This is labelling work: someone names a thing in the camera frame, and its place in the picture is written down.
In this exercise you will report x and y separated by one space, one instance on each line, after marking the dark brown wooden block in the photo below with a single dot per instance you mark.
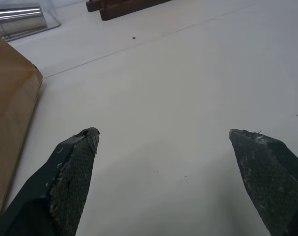
114 7

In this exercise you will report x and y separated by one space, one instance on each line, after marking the shiny steel cup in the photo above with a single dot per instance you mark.
17 19

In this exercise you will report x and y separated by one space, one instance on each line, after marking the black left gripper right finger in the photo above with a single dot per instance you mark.
271 182

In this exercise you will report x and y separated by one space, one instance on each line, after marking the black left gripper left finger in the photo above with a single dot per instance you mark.
65 186

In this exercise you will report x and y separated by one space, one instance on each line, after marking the clear plastic container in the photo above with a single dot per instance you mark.
49 18

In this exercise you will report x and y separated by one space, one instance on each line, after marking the brown cardboard box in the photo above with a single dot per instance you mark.
11 115

